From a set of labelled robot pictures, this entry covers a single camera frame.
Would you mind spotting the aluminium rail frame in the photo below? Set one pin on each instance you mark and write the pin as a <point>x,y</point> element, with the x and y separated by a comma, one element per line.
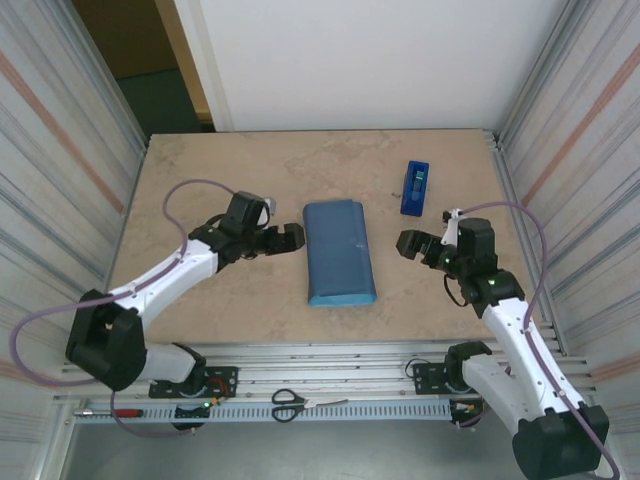
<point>325,360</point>

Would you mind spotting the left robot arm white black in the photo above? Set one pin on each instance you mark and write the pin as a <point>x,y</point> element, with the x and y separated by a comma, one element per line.
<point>160,280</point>

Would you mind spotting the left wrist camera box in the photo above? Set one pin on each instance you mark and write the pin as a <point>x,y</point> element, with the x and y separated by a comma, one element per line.
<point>270,206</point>

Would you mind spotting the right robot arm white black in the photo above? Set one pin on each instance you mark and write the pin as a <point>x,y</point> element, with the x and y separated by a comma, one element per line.
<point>525,350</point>

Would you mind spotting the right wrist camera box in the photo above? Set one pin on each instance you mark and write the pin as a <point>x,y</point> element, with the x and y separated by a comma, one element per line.
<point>452,227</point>

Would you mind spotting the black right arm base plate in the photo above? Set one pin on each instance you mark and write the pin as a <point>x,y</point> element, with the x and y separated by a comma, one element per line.
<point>427,377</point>

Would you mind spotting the blue tape dispenser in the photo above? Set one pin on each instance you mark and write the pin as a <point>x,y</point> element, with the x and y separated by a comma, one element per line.
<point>414,200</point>

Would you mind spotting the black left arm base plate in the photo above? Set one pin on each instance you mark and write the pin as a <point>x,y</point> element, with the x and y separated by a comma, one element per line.
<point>225,382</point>

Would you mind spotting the white door frame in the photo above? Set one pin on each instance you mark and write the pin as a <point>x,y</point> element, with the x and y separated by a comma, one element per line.
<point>200,60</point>

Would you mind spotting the blue wrapping paper sheet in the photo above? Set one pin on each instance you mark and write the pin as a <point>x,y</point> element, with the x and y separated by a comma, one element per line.
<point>337,260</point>

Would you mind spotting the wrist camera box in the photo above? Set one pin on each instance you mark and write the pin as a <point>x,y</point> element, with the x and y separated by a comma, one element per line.
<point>452,227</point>
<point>270,206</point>

